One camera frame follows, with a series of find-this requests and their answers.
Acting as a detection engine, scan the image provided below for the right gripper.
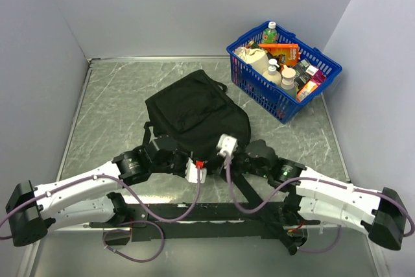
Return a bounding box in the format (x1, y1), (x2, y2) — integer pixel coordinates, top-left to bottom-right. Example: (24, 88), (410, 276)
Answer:
(213, 143), (269, 184)

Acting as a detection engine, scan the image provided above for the black backpack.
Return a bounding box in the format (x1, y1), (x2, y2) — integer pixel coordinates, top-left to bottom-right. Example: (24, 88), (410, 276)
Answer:
(142, 69), (305, 256)

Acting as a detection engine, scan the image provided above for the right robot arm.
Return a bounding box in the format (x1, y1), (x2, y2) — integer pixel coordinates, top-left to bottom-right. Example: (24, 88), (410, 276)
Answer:
(226, 139), (409, 251)

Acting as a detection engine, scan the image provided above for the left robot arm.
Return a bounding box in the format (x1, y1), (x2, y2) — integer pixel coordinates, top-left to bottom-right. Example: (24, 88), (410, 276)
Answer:
(1, 136), (193, 247)

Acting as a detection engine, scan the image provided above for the blue plastic basket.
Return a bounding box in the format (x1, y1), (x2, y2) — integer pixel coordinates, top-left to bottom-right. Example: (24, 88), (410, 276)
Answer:
(226, 21), (342, 124)

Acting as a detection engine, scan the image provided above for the beige lidded bottle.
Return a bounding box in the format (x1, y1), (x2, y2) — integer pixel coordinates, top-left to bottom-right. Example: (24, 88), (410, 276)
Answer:
(281, 65), (297, 99)

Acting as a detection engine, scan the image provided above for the cream pump bottle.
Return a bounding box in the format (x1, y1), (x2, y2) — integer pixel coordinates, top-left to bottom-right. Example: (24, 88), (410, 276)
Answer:
(262, 59), (282, 86)

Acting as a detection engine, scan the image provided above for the orange small carton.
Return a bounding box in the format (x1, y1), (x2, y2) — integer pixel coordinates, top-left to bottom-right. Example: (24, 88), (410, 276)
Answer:
(296, 80), (320, 102)

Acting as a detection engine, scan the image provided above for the black box with barcode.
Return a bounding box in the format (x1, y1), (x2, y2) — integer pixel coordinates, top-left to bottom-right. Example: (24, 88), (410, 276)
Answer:
(293, 59), (318, 89)

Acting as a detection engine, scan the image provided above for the beige cloth pouch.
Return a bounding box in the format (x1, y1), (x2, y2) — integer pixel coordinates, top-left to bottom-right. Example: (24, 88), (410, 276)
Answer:
(234, 47), (269, 74)

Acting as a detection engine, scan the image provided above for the magenta small box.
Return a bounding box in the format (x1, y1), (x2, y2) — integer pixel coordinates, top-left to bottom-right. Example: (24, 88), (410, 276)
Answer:
(312, 69), (326, 84)

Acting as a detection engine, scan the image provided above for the orange snack box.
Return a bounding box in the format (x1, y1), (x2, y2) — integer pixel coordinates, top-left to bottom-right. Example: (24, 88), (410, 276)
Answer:
(259, 43), (300, 66)

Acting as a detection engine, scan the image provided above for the green drink bottle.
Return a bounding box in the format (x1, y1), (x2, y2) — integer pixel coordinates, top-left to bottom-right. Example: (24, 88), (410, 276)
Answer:
(261, 21), (278, 44)

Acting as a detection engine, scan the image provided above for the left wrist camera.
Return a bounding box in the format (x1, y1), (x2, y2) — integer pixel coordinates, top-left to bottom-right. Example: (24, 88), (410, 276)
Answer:
(185, 158), (207, 184)

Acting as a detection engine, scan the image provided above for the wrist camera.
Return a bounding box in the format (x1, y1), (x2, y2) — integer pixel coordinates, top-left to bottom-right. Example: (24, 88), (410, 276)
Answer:
(185, 158), (207, 184)
(217, 134), (238, 158)

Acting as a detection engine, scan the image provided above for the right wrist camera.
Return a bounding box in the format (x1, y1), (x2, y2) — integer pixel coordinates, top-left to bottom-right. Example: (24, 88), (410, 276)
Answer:
(217, 134), (238, 158)

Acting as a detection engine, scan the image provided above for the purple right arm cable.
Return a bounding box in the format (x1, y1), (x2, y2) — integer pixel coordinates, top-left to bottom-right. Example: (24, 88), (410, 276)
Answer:
(225, 155), (415, 237)

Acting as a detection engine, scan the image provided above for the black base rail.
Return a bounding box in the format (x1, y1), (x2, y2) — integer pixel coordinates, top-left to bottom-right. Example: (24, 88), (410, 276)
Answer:
(89, 202), (322, 242)

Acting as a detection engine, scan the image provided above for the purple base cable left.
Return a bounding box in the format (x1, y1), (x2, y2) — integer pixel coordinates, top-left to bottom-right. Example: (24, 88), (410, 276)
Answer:
(102, 220), (165, 263)

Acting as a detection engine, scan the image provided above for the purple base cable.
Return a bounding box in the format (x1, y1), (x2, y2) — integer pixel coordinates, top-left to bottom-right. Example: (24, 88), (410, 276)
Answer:
(102, 220), (165, 263)
(291, 224), (342, 254)

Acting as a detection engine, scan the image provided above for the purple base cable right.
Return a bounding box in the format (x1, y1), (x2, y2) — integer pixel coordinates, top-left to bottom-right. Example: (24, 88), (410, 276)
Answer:
(291, 224), (342, 254)

